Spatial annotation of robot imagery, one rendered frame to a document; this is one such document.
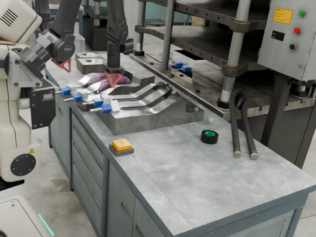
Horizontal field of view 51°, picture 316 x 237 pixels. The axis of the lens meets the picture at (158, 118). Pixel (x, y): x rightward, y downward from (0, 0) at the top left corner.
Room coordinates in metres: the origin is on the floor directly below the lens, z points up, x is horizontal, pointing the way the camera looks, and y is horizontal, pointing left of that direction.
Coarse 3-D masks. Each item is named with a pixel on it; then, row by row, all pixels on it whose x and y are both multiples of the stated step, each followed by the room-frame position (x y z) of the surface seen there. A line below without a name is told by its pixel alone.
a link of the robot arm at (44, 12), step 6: (36, 0) 1.50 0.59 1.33; (42, 0) 1.50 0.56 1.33; (48, 0) 1.52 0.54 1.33; (36, 6) 1.50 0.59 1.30; (42, 6) 1.50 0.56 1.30; (48, 6) 1.52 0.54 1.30; (36, 12) 1.50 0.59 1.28; (42, 12) 1.49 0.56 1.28; (48, 12) 1.51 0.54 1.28; (42, 18) 1.49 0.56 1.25; (48, 18) 1.51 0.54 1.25; (42, 24) 1.49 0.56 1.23; (42, 30) 1.49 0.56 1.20
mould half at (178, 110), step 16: (112, 96) 1.55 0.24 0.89; (128, 96) 1.59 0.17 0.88; (176, 96) 1.54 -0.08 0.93; (96, 112) 1.51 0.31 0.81; (128, 112) 1.38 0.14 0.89; (144, 112) 1.41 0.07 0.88; (160, 112) 1.43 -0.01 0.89; (176, 112) 1.48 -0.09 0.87; (192, 112) 1.53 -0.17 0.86; (112, 128) 1.33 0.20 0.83; (128, 128) 1.34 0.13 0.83; (144, 128) 1.39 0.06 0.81
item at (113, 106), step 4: (116, 100) 1.40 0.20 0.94; (104, 104) 1.36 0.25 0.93; (108, 104) 1.37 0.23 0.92; (112, 104) 1.37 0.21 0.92; (116, 104) 1.38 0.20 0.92; (100, 108) 1.36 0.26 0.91; (104, 108) 1.35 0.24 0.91; (108, 108) 1.36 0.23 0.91; (112, 108) 1.36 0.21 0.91; (116, 108) 1.37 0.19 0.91; (104, 112) 1.36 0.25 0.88; (108, 112) 1.38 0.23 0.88; (112, 112) 1.36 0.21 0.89
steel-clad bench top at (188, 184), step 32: (64, 64) 2.28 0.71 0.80; (128, 64) 2.46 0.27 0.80; (96, 128) 1.36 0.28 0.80; (160, 128) 1.43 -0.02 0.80; (192, 128) 1.47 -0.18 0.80; (224, 128) 1.51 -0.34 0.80; (128, 160) 1.12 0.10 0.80; (160, 160) 1.14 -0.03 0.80; (192, 160) 1.17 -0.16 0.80; (224, 160) 1.20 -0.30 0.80; (256, 160) 1.22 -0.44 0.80; (160, 192) 0.93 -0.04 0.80; (192, 192) 0.95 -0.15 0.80; (224, 192) 0.97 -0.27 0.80; (256, 192) 1.00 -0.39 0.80; (288, 192) 1.02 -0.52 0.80; (192, 224) 0.79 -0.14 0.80
